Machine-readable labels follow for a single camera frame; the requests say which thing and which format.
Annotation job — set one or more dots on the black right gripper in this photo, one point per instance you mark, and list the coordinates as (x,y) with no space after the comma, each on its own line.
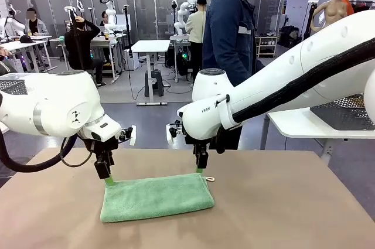
(199,146)

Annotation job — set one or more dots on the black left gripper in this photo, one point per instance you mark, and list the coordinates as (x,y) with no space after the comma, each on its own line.
(102,149)

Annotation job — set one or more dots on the green towel with white loop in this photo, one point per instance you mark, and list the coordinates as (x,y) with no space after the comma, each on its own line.
(155,196)

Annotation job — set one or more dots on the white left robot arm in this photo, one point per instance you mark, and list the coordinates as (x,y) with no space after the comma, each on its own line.
(58,99)

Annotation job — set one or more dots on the small white robot arm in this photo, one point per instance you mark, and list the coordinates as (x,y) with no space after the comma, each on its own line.
(11,23)
(180,17)
(109,14)

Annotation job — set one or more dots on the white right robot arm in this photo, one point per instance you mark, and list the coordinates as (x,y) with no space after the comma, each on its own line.
(278,79)

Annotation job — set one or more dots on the grey perforated plastic basket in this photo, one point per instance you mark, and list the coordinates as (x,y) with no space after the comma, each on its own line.
(11,88)
(345,117)

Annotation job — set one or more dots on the dark grey plastic stool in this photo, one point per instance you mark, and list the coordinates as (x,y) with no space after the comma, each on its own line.
(153,85)

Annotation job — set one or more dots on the computer case with glowing fan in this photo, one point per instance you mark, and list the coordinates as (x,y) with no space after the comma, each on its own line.
(182,64)

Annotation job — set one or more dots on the person in denim jacket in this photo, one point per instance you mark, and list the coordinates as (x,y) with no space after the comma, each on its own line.
(225,41)

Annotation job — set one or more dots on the white standing desk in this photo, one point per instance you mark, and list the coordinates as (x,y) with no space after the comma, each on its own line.
(150,46)

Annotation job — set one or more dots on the seated person in black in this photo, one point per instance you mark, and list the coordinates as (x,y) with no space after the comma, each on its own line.
(79,47)

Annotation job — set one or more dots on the wooden shoe shelf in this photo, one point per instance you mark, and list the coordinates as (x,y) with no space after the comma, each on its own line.
(266,47)

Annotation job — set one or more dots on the standing person in cream sweater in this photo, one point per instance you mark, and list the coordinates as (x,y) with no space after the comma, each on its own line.
(196,26)

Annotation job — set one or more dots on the person in dark striped top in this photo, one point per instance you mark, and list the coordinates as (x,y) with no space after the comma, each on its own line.
(6,67)

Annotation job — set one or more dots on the black tripod pole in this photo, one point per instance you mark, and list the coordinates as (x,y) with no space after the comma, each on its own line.
(128,26)

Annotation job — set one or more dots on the black bag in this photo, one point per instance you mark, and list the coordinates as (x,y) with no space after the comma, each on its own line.
(288,36)

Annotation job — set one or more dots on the long white work table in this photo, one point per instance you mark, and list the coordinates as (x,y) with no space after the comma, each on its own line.
(17,46)

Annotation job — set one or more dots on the black cap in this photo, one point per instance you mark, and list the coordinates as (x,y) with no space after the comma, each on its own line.
(25,39)

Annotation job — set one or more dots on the seated person in grey jacket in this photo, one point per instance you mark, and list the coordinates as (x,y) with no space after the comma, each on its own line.
(38,27)

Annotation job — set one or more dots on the black tripod light stand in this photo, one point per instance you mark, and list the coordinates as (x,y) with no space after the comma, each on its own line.
(310,14)

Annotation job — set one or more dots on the beige mannequin with black trousers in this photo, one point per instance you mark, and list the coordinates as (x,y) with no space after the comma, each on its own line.
(331,14)

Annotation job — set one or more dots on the mannequin in orange shirt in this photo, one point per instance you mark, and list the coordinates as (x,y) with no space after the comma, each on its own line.
(348,6)

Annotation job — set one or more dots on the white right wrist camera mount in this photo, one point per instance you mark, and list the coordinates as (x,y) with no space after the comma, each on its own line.
(169,134)

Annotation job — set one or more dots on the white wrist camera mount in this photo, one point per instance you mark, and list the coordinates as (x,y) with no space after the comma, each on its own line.
(132,136)
(169,134)

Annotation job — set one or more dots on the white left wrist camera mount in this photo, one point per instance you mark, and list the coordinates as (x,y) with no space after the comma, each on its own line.
(132,136)

